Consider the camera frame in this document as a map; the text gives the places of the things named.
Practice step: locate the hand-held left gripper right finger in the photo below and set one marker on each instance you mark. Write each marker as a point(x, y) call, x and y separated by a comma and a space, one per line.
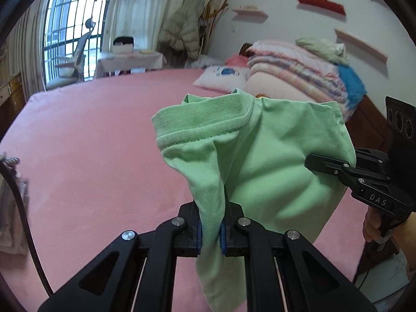
point(223, 242)

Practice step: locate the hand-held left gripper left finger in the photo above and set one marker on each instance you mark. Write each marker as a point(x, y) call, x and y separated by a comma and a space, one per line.
point(199, 239)

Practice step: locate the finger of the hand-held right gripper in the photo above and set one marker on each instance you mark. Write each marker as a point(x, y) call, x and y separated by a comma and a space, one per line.
point(373, 162)
point(325, 164)

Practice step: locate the green t-shirt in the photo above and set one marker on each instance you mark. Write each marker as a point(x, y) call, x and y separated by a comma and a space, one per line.
point(260, 156)

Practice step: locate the person's right forearm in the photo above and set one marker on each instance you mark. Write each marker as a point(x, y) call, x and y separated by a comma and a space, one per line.
point(406, 234)

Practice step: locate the folded grey clothes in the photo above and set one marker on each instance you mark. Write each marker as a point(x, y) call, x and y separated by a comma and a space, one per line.
point(13, 217)

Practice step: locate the person's right hand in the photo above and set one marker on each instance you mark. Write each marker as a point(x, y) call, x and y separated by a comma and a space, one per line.
point(370, 226)

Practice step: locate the wooden headboard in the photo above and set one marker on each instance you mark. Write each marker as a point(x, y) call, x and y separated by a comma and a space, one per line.
point(370, 126)

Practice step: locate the blue fuzzy blanket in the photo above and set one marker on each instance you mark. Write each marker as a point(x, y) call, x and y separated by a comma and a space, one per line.
point(352, 87)

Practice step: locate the stack of folded pink quilts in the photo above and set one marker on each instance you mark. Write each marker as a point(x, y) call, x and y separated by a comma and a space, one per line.
point(292, 61)

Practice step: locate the pale green folded blanket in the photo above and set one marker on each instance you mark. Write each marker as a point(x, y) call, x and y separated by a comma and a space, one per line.
point(321, 48)

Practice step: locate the white pink printed pillow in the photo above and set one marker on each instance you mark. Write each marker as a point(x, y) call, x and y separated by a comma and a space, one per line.
point(221, 78)

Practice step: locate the small pink cloth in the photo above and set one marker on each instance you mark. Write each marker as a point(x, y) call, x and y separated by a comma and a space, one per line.
point(237, 61)

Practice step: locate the pink bed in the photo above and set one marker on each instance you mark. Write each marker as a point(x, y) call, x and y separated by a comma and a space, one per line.
point(97, 136)

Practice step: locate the wooden coat rack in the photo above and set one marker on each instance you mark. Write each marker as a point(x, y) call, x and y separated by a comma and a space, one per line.
point(213, 22)

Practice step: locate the small table with tablecloth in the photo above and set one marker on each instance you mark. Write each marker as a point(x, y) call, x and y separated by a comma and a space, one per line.
point(130, 61)

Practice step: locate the beige puffer jacket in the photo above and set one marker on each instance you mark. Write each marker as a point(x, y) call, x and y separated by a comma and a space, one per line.
point(182, 26)

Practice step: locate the white box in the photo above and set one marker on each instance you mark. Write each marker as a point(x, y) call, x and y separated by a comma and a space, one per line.
point(123, 45)

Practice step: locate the white office chair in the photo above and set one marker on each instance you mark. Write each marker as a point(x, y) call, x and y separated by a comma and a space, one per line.
point(73, 68)

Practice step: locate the wooden desk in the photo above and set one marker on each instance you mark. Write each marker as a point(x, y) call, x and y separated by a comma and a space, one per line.
point(13, 100)

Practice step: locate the cream curtain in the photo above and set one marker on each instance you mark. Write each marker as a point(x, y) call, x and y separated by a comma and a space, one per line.
point(139, 9)

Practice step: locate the barred window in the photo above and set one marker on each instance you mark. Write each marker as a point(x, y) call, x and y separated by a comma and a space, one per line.
point(74, 29)

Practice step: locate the pink wall shelf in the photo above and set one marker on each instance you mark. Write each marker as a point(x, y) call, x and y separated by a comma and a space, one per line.
point(252, 13)
point(360, 44)

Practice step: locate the red wall shelf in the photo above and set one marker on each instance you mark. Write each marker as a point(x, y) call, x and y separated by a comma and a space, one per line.
point(320, 2)

